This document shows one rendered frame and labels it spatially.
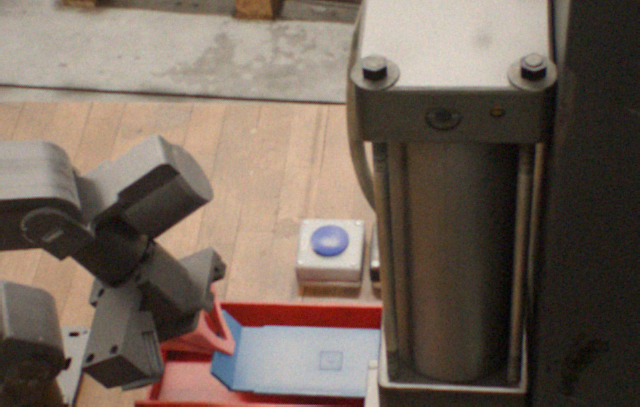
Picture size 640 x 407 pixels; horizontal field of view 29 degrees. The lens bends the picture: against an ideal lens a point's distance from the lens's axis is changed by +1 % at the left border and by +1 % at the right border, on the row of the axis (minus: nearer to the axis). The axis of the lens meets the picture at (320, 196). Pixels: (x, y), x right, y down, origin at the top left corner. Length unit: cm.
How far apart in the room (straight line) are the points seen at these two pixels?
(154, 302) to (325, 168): 39
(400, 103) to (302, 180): 81
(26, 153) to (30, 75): 201
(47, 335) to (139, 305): 11
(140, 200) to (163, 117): 47
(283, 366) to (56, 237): 27
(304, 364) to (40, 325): 24
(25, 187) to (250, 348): 30
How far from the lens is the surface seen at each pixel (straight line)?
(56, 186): 97
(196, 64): 293
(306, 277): 125
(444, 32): 58
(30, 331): 109
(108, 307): 104
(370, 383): 84
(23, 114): 152
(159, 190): 100
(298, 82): 284
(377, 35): 58
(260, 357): 115
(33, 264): 134
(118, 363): 100
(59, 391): 119
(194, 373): 121
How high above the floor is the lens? 188
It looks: 47 degrees down
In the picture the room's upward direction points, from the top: 7 degrees counter-clockwise
